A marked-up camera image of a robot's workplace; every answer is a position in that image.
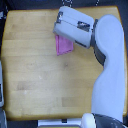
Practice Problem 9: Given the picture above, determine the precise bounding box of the pink cloth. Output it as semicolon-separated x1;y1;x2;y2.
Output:
55;35;73;55

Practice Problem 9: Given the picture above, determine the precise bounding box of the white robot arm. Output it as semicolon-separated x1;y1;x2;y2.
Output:
53;6;126;128

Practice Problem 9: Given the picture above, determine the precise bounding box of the white base at bottom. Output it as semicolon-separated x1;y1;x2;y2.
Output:
37;118;81;128

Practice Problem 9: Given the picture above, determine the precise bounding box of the white fixture at top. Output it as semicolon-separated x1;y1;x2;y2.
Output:
62;0;74;7

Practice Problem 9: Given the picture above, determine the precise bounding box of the white object at left edge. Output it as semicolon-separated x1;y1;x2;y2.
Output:
0;61;4;107

